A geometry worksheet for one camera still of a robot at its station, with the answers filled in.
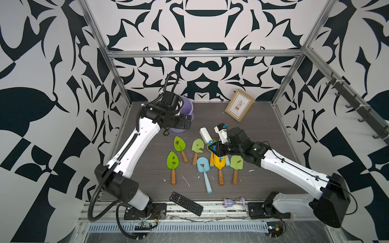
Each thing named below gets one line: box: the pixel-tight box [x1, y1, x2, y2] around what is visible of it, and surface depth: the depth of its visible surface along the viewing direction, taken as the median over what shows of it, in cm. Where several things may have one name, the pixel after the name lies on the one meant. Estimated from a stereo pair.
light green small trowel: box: [229, 154, 244, 186], surface depth 89 cm
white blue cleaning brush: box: [199, 127, 214, 145], surface depth 81 cm
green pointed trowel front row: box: [166, 150, 180, 186], surface depth 91 cm
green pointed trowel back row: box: [173, 135, 189, 164], surface depth 98 cm
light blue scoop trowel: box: [196, 156, 213, 194], surface depth 90 cm
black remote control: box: [169, 191, 204, 217], surface depth 77 cm
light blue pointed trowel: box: [224, 154, 230, 167], surface depth 91 cm
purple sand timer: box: [223, 197, 247, 209], surface depth 76 cm
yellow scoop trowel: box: [213, 153, 226, 186], surface depth 91 cm
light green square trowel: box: [191, 138, 205, 167], surface depth 97 cm
